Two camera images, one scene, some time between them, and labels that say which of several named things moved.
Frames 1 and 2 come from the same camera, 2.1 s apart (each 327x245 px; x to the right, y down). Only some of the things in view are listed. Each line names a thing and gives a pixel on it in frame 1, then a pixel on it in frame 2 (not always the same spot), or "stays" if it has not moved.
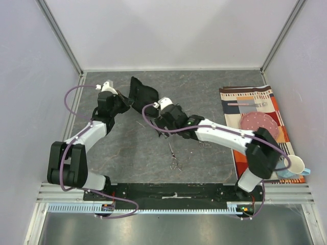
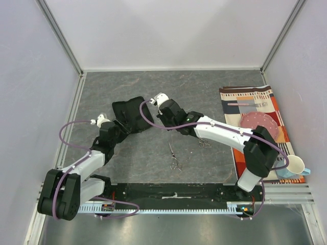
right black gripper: (159, 120) stays
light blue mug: (297, 167) stays
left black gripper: (125, 106) → (116, 128)
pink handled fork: (258, 104) stays
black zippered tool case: (141, 95) → (127, 114)
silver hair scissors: (175, 162) stays
